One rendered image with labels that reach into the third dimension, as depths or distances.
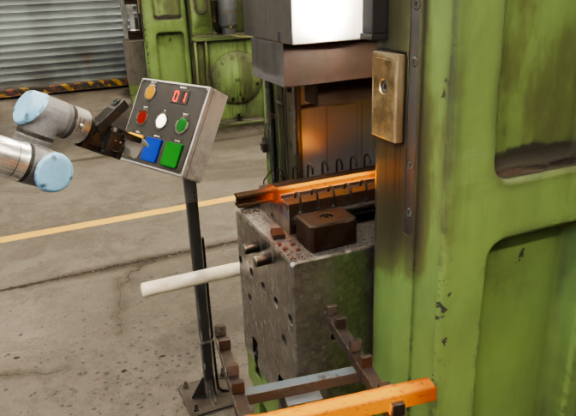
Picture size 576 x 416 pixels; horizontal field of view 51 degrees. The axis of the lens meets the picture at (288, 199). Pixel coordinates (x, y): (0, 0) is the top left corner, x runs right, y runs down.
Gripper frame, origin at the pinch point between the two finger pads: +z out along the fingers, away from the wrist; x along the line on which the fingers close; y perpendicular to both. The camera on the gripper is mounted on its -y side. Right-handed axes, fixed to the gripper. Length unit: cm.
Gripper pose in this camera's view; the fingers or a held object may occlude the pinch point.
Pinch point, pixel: (145, 142)
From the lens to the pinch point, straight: 178.1
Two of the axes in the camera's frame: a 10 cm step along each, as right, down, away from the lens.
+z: 5.9, 2.2, 7.7
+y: -3.0, 9.5, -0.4
